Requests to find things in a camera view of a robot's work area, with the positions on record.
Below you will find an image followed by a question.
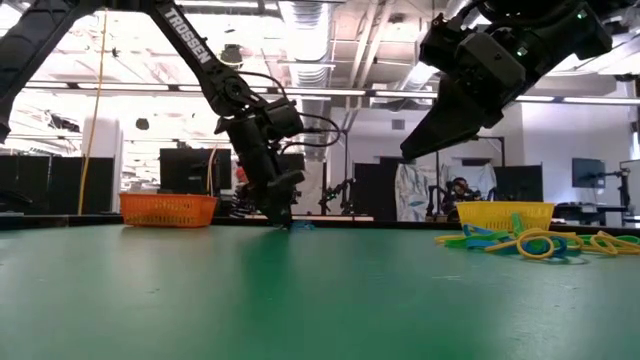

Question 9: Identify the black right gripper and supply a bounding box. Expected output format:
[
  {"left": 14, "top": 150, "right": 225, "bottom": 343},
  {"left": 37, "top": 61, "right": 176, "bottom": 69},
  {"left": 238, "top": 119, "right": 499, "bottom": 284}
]
[{"left": 399, "top": 13, "right": 529, "bottom": 162}]

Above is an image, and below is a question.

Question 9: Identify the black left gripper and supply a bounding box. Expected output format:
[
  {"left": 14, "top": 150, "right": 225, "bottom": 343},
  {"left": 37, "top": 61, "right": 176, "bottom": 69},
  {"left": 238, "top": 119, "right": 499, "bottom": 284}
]
[{"left": 214, "top": 97, "right": 306, "bottom": 229}]

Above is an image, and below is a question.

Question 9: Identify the rubber band pile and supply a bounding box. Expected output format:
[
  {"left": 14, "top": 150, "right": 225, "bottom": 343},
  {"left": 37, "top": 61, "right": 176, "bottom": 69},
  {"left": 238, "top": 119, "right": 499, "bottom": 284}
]
[{"left": 484, "top": 228, "right": 584, "bottom": 260}]

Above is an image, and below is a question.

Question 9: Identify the person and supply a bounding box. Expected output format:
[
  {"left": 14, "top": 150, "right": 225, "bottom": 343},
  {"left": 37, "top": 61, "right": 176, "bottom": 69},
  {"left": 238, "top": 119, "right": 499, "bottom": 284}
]
[
  {"left": 231, "top": 167, "right": 261, "bottom": 220},
  {"left": 442, "top": 176, "right": 484, "bottom": 221}
]

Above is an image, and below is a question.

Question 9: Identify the small background robot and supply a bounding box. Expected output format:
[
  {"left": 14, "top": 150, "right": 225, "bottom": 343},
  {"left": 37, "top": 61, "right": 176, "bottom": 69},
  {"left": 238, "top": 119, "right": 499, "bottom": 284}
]
[{"left": 319, "top": 177, "right": 376, "bottom": 217}]

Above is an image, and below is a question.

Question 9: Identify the patterned hanging cloth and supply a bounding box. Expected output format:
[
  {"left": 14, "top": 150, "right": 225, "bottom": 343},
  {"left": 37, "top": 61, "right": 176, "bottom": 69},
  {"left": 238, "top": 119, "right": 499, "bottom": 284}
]
[{"left": 394, "top": 163, "right": 444, "bottom": 223}]

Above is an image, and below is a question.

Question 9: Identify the black monitor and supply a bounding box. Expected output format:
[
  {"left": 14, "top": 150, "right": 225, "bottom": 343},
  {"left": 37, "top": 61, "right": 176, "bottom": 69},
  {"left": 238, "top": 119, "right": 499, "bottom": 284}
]
[{"left": 159, "top": 148, "right": 233, "bottom": 197}]

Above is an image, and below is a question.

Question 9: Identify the black partition panel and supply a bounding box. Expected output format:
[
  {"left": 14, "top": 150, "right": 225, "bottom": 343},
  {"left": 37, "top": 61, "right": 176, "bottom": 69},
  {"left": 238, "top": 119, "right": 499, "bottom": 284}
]
[
  {"left": 353, "top": 156, "right": 417, "bottom": 223},
  {"left": 0, "top": 154, "right": 115, "bottom": 215},
  {"left": 493, "top": 164, "right": 545, "bottom": 204}
]

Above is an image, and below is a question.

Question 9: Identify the yellow plastic basket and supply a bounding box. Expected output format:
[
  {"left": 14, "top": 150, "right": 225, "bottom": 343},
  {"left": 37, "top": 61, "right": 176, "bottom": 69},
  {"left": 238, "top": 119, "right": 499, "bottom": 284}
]
[{"left": 455, "top": 200, "right": 555, "bottom": 233}]

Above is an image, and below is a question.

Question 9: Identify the long ceiling light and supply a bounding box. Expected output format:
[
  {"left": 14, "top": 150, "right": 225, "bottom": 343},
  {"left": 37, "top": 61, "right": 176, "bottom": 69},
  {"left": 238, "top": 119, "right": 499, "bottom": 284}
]
[
  {"left": 249, "top": 87, "right": 446, "bottom": 100},
  {"left": 514, "top": 94, "right": 640, "bottom": 106}
]

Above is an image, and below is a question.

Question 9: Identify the orange plastic basket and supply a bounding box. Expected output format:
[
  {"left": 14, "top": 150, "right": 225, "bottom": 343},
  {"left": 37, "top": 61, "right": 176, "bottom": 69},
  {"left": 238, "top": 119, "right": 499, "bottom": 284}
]
[{"left": 119, "top": 193, "right": 220, "bottom": 229}]

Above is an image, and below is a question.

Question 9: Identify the green table mat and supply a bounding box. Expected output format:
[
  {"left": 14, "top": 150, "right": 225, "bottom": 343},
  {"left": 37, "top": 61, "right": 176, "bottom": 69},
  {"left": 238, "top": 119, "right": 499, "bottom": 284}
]
[{"left": 0, "top": 222, "right": 640, "bottom": 360}]

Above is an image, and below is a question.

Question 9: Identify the black metal stand frame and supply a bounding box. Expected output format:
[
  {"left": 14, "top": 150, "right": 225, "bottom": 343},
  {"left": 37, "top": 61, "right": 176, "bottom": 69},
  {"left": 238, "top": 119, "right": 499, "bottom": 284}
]
[
  {"left": 434, "top": 133, "right": 506, "bottom": 221},
  {"left": 299, "top": 127, "right": 350, "bottom": 217}
]

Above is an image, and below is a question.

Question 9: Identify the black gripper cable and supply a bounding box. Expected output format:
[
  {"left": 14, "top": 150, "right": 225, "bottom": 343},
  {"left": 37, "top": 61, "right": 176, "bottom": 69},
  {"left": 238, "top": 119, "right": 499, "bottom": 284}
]
[{"left": 279, "top": 112, "right": 342, "bottom": 150}]

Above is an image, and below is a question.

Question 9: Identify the wall-mounted screen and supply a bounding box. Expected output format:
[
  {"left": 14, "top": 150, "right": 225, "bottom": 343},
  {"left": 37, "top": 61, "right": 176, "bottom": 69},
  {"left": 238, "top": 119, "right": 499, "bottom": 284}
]
[{"left": 572, "top": 157, "right": 606, "bottom": 190}]

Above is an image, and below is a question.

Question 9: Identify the black aluminium table frame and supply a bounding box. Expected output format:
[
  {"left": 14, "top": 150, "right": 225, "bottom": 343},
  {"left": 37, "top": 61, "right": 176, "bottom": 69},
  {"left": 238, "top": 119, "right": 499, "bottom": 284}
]
[{"left": 0, "top": 212, "right": 640, "bottom": 236}]

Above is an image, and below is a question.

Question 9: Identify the black camera stand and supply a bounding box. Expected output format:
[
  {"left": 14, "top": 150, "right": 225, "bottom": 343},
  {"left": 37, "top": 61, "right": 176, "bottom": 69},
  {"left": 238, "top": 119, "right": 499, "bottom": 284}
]
[{"left": 579, "top": 159, "right": 640, "bottom": 227}]

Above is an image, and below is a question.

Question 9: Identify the yellow hanging power cable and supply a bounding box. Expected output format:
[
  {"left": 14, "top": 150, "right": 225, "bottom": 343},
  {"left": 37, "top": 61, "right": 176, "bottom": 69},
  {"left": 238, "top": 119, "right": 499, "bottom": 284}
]
[{"left": 77, "top": 9, "right": 109, "bottom": 216}]

